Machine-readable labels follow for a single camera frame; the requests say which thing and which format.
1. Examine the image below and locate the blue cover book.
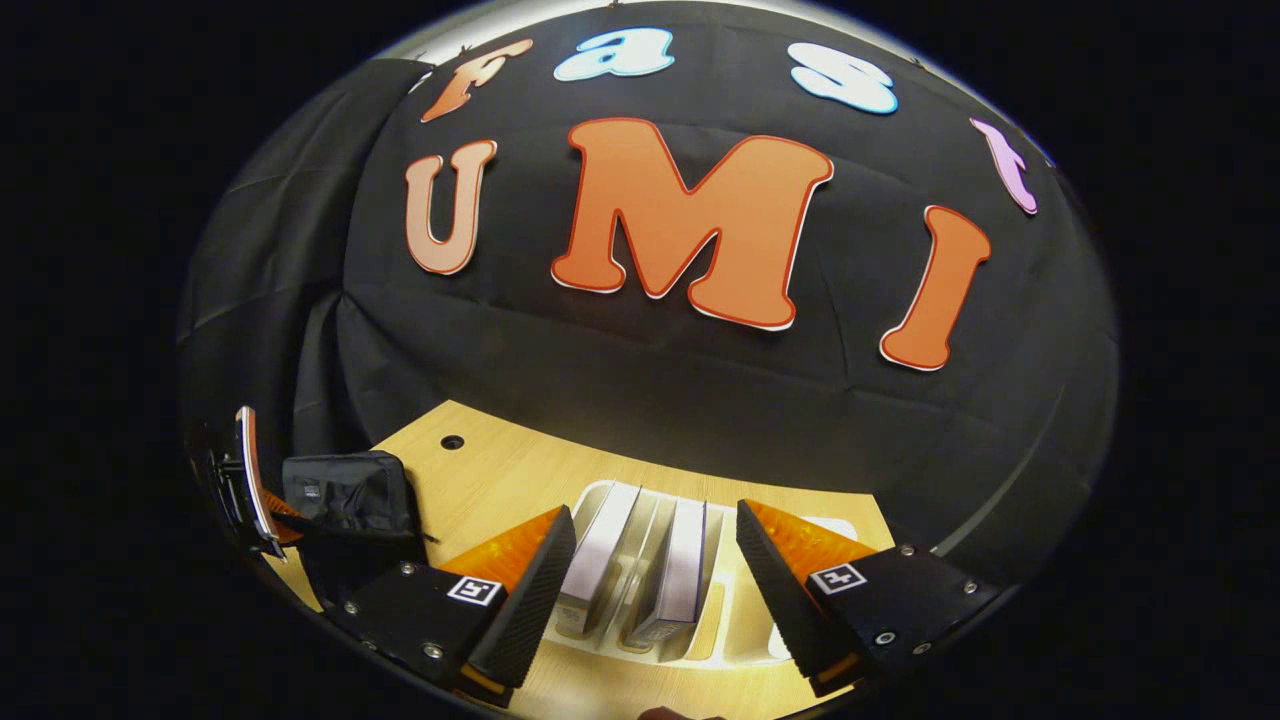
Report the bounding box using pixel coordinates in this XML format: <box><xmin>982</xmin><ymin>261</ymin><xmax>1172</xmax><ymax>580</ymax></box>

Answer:
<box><xmin>622</xmin><ymin>498</ymin><xmax>709</xmax><ymax>649</ymax></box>

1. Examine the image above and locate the black schoolbag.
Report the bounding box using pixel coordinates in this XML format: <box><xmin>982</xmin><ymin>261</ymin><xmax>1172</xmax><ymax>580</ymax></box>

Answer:
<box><xmin>283</xmin><ymin>450</ymin><xmax>433</xmax><ymax>606</ymax></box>

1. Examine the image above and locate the white plastic bookshelf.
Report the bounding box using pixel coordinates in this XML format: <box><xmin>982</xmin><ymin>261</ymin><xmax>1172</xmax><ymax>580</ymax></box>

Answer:
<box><xmin>545</xmin><ymin>480</ymin><xmax>861</xmax><ymax>671</ymax></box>

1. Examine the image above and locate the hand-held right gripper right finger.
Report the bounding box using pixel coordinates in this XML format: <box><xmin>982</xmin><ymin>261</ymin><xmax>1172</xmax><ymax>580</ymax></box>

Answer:
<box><xmin>737</xmin><ymin>498</ymin><xmax>1001</xmax><ymax>698</ymax></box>

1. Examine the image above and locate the grey photo cover book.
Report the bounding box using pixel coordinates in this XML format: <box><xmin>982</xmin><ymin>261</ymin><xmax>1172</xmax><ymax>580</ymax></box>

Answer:
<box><xmin>555</xmin><ymin>483</ymin><xmax>641</xmax><ymax>636</ymax></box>

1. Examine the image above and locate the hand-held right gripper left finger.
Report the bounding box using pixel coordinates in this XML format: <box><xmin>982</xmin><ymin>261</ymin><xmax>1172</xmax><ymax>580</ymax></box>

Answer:
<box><xmin>340</xmin><ymin>505</ymin><xmax>578</xmax><ymax>706</ymax></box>

